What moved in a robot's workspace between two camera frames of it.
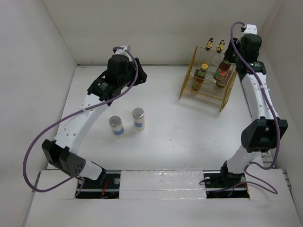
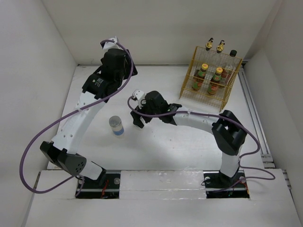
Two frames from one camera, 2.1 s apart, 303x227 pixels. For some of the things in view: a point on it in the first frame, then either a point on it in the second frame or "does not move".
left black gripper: (141, 76) -> (128, 65)
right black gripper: (228, 52) -> (137, 120)
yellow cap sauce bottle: (199, 77) does not move
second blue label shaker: (116, 123) does not move
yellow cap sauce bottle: (220, 75) -> (215, 82)
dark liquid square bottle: (209, 45) does not move
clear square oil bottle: (220, 47) does not move
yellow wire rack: (209, 80) does not move
